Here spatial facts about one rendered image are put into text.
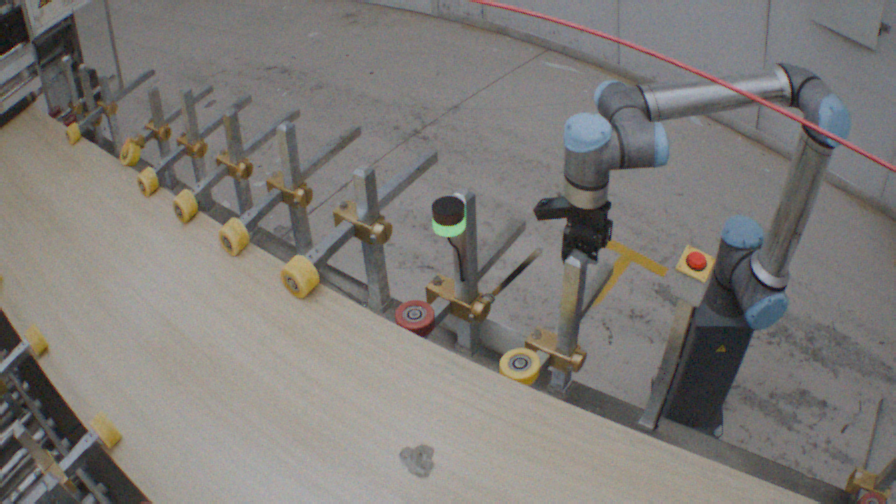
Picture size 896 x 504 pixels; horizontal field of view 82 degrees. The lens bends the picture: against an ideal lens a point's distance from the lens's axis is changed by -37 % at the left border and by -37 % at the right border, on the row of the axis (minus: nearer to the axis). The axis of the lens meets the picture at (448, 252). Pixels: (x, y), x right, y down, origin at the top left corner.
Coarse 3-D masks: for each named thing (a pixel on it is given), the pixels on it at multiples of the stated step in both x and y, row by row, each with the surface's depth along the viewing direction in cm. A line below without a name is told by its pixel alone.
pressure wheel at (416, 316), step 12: (420, 300) 165; (396, 312) 163; (408, 312) 164; (420, 312) 163; (432, 312) 163; (396, 324) 163; (408, 324) 161; (420, 324) 161; (432, 324) 162; (420, 336) 162
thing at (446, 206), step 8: (440, 200) 151; (448, 200) 150; (456, 200) 150; (440, 208) 149; (448, 208) 149; (456, 208) 149; (464, 232) 156; (448, 240) 154; (456, 248) 158; (464, 280) 165
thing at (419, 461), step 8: (408, 448) 137; (416, 448) 137; (424, 448) 136; (432, 448) 137; (400, 456) 135; (408, 456) 135; (416, 456) 133; (424, 456) 135; (432, 456) 136; (408, 464) 134; (416, 464) 133; (424, 464) 134; (432, 464) 133; (416, 472) 133; (424, 472) 132
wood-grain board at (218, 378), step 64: (64, 128) 247; (0, 192) 216; (64, 192) 209; (128, 192) 204; (0, 256) 185; (64, 256) 183; (128, 256) 181; (192, 256) 180; (256, 256) 178; (64, 320) 163; (128, 320) 163; (192, 320) 163; (256, 320) 163; (320, 320) 163; (384, 320) 163; (64, 384) 146; (128, 384) 147; (192, 384) 148; (256, 384) 149; (320, 384) 150; (384, 384) 150; (448, 384) 149; (512, 384) 149; (128, 448) 133; (192, 448) 135; (256, 448) 136; (320, 448) 137; (384, 448) 138; (448, 448) 137; (512, 448) 136; (576, 448) 135; (640, 448) 132
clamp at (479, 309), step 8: (432, 280) 175; (448, 280) 174; (432, 288) 173; (440, 288) 173; (448, 288) 173; (432, 296) 174; (440, 296) 172; (448, 296) 171; (480, 296) 171; (456, 304) 170; (464, 304) 169; (472, 304) 169; (480, 304) 169; (488, 304) 170; (456, 312) 172; (464, 312) 170; (472, 312) 169; (480, 312) 169; (488, 312) 172; (464, 320) 172; (472, 320) 169; (480, 320) 170
